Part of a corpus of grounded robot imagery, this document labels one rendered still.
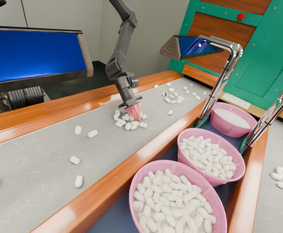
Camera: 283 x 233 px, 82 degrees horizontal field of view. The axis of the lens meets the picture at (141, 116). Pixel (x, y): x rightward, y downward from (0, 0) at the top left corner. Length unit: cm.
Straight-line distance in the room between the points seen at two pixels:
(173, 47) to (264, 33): 80
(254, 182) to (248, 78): 81
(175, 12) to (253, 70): 138
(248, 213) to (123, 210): 36
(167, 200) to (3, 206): 39
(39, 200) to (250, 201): 59
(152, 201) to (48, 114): 47
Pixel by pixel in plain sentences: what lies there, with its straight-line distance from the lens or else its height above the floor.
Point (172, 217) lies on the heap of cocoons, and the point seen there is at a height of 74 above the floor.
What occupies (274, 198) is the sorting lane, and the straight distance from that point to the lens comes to 77.
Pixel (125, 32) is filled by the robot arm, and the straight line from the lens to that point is 94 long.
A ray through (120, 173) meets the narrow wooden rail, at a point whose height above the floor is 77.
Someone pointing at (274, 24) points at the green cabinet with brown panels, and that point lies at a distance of 134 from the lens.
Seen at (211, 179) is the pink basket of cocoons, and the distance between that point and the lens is 64.
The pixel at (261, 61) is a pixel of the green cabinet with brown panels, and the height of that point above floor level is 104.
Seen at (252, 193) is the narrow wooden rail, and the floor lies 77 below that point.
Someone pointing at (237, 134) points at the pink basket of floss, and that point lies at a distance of 105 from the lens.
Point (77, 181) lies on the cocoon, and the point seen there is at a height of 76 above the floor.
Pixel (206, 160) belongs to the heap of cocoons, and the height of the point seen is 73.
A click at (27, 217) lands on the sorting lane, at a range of 49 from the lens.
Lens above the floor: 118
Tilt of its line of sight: 34 degrees down
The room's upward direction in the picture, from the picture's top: 15 degrees clockwise
